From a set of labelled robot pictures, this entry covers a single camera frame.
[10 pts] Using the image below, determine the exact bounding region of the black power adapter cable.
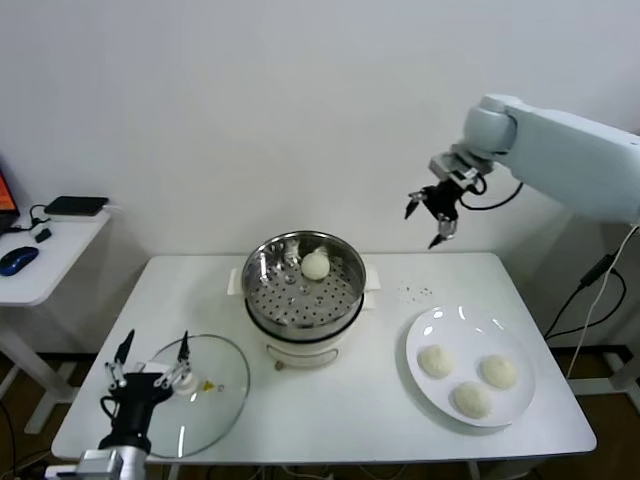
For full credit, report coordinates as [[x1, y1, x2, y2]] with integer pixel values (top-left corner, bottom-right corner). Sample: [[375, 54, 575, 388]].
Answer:
[[543, 252, 629, 341]]

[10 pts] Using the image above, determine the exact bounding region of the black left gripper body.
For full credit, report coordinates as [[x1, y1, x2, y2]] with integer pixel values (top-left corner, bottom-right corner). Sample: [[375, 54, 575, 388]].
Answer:
[[98, 372, 174, 449]]

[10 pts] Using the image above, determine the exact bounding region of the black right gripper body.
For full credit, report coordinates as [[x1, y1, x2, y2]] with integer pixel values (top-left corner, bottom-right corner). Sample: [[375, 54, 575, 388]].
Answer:
[[424, 182, 464, 220]]

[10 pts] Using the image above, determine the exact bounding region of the flat black device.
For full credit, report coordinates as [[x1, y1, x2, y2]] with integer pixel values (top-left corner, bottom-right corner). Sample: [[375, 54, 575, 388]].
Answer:
[[45, 195, 111, 217]]

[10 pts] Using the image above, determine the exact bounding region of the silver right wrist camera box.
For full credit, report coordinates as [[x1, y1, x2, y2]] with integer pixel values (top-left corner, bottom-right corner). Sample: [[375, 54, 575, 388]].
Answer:
[[428, 149, 489, 189]]

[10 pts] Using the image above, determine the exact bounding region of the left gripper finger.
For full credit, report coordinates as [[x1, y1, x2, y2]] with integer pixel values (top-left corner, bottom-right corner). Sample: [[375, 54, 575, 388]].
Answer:
[[153, 329, 194, 389], [103, 328, 136, 389]]

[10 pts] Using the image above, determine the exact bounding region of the blue computer mouse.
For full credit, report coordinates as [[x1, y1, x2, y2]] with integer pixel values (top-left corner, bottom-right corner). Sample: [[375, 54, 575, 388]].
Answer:
[[0, 245, 41, 277]]

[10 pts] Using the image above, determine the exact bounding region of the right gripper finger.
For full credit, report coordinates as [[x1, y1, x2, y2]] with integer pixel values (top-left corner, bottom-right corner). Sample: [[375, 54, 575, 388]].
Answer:
[[428, 215, 459, 250], [404, 188, 430, 220]]

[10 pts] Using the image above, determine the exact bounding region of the glass lid with white handle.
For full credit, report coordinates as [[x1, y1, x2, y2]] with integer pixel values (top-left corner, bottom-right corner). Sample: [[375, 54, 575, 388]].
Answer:
[[137, 333, 251, 459]]

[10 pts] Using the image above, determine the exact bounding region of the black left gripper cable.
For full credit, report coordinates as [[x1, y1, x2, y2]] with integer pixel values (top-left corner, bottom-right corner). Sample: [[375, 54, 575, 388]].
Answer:
[[99, 394, 121, 426]]

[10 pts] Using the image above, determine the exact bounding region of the white steamed baozi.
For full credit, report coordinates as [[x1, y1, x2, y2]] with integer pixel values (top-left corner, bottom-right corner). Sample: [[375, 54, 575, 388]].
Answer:
[[300, 251, 331, 281], [452, 381, 494, 419], [480, 354, 519, 390], [417, 344, 457, 380]]

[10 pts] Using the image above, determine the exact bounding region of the white hanging cable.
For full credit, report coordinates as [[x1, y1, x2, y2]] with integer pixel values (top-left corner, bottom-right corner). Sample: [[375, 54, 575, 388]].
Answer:
[[569, 222, 637, 384]]

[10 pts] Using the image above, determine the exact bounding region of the black laptop with orange screen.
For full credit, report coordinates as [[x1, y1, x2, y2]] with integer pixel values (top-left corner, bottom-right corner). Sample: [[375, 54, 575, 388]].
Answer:
[[0, 155, 24, 237]]

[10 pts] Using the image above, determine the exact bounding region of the flat white box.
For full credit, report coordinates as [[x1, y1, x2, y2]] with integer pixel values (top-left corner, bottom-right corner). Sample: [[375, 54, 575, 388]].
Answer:
[[45, 209, 112, 224]]

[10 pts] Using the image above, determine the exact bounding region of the white side table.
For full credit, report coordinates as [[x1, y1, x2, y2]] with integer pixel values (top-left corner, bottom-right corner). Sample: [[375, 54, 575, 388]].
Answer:
[[0, 202, 127, 435]]

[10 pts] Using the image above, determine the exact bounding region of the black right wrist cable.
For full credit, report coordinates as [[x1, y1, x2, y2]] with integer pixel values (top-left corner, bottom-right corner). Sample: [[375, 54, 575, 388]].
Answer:
[[459, 174, 525, 210]]

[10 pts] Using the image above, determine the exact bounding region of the white round plate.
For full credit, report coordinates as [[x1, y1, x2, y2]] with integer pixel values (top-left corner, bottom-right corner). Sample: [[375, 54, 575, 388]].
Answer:
[[405, 305, 539, 429]]

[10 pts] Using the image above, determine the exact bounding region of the stainless steel steamer basket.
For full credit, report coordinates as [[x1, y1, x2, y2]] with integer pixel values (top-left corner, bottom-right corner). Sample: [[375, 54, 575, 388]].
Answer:
[[242, 229, 369, 341]]

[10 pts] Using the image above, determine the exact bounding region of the black desk cable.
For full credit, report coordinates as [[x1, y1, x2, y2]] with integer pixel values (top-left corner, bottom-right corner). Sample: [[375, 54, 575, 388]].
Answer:
[[28, 202, 52, 232]]

